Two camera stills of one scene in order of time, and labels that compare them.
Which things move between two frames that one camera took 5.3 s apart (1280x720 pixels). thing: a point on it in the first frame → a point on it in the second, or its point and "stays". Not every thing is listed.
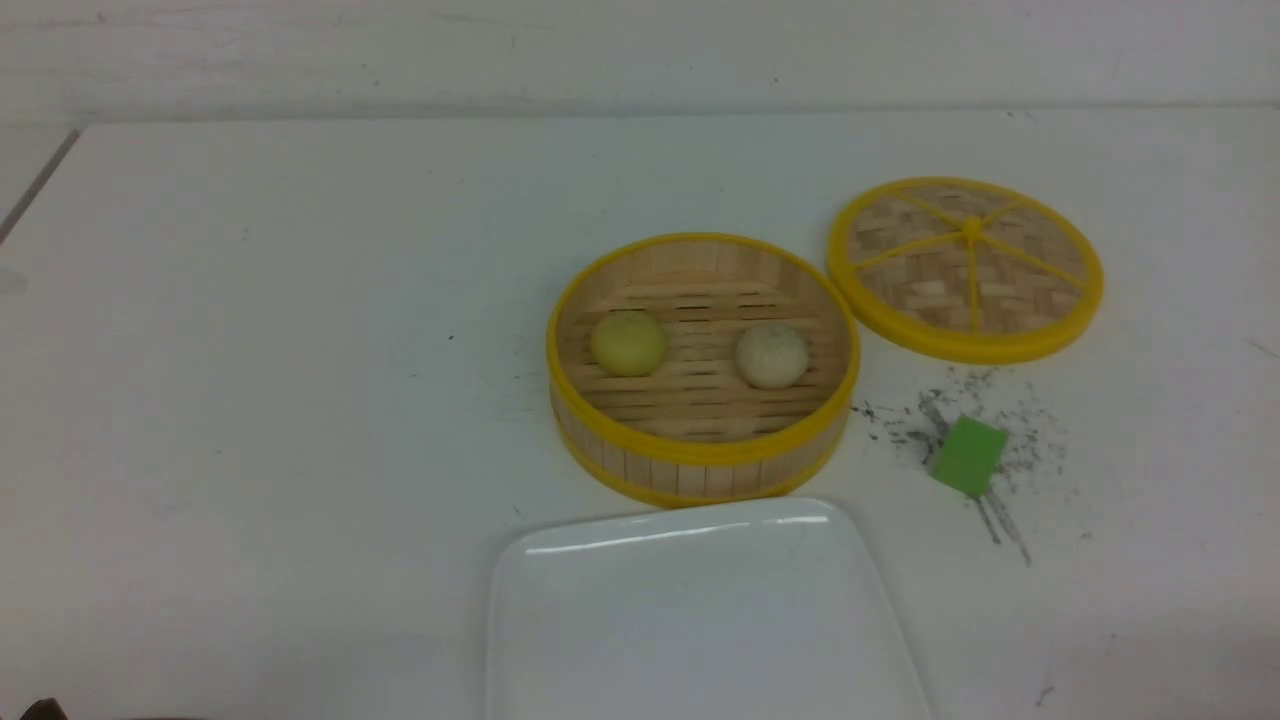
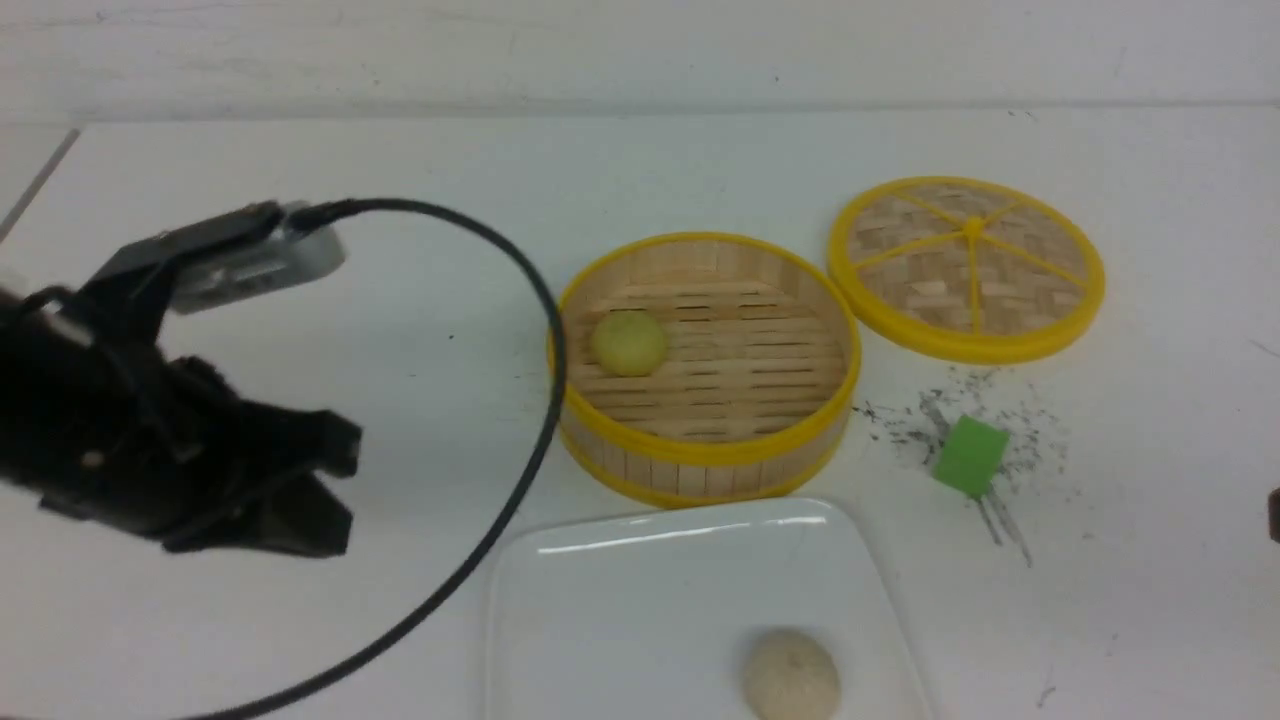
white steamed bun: x=771 y=356 → x=789 y=674
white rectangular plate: x=759 y=609 stays
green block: x=969 y=455 stays
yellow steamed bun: x=628 y=344 stays
